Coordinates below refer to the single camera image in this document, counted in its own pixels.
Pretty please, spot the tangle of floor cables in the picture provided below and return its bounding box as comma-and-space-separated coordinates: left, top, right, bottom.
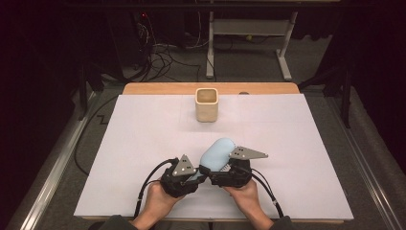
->
137, 12, 203, 82

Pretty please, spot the black computer tower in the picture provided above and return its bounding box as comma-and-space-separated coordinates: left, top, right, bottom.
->
106, 11, 151, 70

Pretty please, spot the black stand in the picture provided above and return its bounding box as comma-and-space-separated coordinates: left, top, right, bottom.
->
298, 60, 354, 129
78, 60, 126, 121

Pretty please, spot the beige square cup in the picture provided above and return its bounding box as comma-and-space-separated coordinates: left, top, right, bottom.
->
194, 87, 219, 124

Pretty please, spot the person's right hand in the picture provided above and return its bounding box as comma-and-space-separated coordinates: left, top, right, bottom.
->
223, 180, 266, 221

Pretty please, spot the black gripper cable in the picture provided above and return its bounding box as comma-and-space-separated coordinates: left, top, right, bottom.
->
133, 157, 180, 221
250, 167, 285, 219

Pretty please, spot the aluminium floor rail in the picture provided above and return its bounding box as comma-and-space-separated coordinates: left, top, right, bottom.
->
328, 95, 404, 230
18, 91, 97, 230

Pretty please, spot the white table mat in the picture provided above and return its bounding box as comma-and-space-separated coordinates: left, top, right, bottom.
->
74, 93, 354, 221

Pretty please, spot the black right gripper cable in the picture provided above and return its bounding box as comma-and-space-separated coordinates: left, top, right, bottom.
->
250, 167, 285, 219

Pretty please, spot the black floor cable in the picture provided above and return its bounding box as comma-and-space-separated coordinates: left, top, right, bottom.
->
74, 95, 119, 176

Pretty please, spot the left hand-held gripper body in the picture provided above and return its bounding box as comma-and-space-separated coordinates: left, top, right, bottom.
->
160, 154, 205, 198

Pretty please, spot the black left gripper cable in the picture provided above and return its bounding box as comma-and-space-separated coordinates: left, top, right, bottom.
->
133, 157, 180, 221

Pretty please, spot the white metal desk frame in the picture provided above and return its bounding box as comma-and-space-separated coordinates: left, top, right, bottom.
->
205, 11, 299, 81

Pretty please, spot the person's left hand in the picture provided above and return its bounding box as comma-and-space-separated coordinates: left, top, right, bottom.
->
138, 183, 186, 221

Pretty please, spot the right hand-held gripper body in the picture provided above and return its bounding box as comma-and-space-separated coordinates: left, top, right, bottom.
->
209, 146, 269, 189

